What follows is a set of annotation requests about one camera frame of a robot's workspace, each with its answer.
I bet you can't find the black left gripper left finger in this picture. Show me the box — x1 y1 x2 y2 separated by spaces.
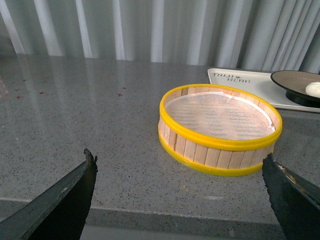
0 148 98 240

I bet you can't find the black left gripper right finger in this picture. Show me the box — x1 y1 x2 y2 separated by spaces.
262 153 320 240

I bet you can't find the white steamed bun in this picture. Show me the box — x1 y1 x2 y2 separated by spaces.
305 81 320 98

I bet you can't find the brown plate with black rim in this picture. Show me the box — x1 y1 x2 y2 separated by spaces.
270 70 320 109

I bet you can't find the cream bear tray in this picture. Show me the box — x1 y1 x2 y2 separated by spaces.
207 68 320 113

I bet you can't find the yellow-rimmed bamboo steamer basket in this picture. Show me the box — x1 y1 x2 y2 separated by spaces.
158 84 283 177

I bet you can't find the grey pleated curtain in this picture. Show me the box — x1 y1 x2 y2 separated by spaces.
0 0 320 73

